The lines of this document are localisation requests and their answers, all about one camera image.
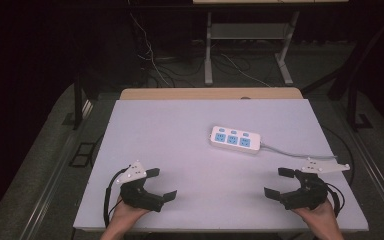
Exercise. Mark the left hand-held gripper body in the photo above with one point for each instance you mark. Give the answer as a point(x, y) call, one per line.
point(140, 196)

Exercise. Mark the white blue power strip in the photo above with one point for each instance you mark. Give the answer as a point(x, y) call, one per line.
point(235, 139)

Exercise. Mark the aluminium floor rail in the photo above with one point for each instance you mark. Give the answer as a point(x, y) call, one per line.
point(376, 173)
point(56, 173)

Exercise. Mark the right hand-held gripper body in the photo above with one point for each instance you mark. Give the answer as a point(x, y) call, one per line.
point(308, 193)

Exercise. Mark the white metal desk frame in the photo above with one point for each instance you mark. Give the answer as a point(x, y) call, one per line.
point(208, 50)

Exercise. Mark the black floor bracket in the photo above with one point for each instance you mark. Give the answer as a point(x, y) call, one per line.
point(81, 155)

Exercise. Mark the person's left hand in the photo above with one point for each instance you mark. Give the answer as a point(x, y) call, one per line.
point(125, 215)

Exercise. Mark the black metal stand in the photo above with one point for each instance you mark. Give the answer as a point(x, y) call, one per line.
point(77, 100)
point(352, 100)

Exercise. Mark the person's right hand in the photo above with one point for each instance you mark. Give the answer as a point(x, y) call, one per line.
point(320, 216)

